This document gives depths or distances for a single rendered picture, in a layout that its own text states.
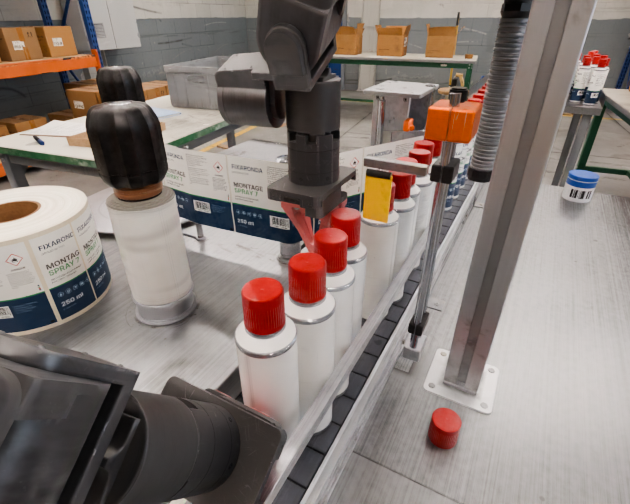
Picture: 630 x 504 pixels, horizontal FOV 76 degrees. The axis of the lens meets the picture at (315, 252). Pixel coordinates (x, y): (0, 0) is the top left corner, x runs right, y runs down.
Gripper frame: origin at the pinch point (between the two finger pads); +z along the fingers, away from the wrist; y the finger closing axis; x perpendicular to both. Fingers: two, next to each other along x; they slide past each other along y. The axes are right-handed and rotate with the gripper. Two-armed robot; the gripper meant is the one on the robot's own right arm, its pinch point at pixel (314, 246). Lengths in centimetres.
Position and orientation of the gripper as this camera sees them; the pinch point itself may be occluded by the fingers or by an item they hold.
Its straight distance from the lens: 50.1
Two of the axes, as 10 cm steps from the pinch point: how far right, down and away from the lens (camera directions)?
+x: 8.8, 2.3, -4.1
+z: 0.1, 8.6, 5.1
